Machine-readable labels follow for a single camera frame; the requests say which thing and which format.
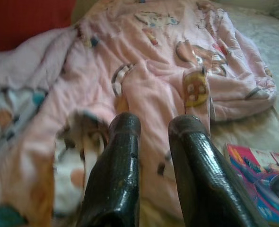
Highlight beige pillow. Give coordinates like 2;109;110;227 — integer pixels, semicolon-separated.
217;0;279;23

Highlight pink cartoon print blanket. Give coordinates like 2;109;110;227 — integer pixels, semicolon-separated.
0;0;278;227

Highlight large red cushion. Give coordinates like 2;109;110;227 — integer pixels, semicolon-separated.
0;0;78;52

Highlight bed with grey floral sheet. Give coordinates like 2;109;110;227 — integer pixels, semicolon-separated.
208;0;279;152

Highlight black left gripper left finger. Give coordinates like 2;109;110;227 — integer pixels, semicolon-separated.
79;113;141;227

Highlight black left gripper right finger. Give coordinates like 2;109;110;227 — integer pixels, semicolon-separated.
168;115;270;227

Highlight colourful comic magazine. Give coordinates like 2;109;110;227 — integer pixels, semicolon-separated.
223;143;279;224

